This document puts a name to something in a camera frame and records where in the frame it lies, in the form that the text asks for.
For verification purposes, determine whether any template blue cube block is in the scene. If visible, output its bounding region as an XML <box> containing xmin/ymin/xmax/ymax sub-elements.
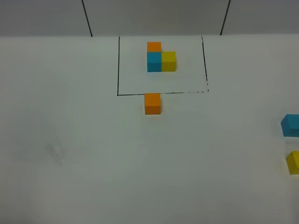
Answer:
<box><xmin>147</xmin><ymin>52</ymin><xmax>162</xmax><ymax>72</ymax></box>

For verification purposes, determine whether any template orange cube block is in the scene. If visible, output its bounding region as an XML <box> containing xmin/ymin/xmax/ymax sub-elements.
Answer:
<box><xmin>147</xmin><ymin>42</ymin><xmax>162</xmax><ymax>52</ymax></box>

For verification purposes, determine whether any template yellow cube block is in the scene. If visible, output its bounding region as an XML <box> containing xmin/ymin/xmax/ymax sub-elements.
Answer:
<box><xmin>162</xmin><ymin>51</ymin><xmax>177</xmax><ymax>72</ymax></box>

